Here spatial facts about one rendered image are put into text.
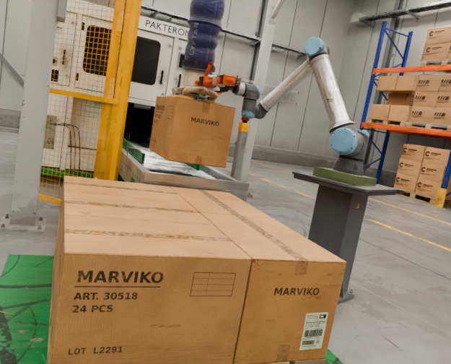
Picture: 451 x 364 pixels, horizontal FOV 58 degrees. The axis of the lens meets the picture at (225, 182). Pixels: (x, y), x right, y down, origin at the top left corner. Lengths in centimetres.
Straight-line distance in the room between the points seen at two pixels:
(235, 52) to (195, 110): 1002
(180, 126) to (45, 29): 116
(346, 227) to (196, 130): 110
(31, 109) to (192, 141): 116
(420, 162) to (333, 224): 781
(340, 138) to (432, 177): 770
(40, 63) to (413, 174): 871
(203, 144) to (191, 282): 142
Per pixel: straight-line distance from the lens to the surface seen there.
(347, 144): 243
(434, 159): 1009
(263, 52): 586
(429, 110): 1033
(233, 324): 149
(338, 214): 259
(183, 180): 256
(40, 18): 316
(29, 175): 318
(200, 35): 288
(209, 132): 264
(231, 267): 139
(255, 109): 278
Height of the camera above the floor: 98
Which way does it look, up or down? 8 degrees down
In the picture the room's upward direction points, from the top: 10 degrees clockwise
